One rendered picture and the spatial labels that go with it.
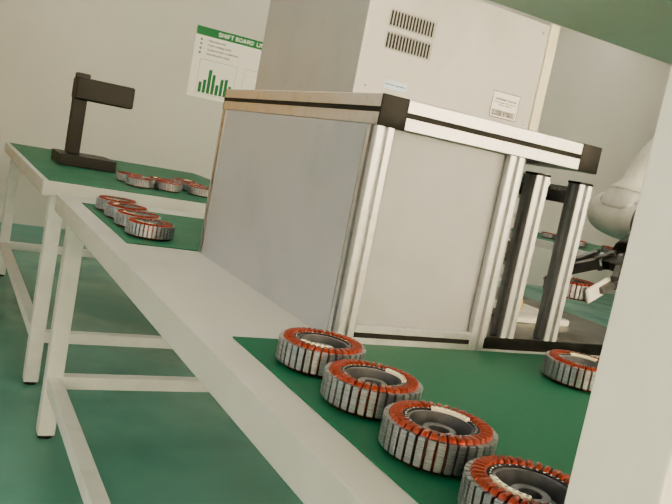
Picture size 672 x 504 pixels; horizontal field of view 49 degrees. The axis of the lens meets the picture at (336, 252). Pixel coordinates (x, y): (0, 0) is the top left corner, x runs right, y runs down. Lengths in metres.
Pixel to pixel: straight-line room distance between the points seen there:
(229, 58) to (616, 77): 4.74
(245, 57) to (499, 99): 5.62
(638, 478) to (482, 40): 1.00
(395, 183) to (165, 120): 5.63
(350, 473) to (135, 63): 6.07
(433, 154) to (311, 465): 0.58
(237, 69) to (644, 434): 6.53
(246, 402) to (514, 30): 0.83
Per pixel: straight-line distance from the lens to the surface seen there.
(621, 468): 0.45
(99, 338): 2.93
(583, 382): 1.15
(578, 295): 1.62
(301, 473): 0.72
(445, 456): 0.70
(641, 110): 9.87
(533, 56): 1.41
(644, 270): 0.44
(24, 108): 6.49
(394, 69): 1.24
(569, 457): 0.86
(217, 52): 6.81
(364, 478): 0.67
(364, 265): 1.09
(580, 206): 1.36
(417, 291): 1.16
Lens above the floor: 1.01
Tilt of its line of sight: 7 degrees down
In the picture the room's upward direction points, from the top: 11 degrees clockwise
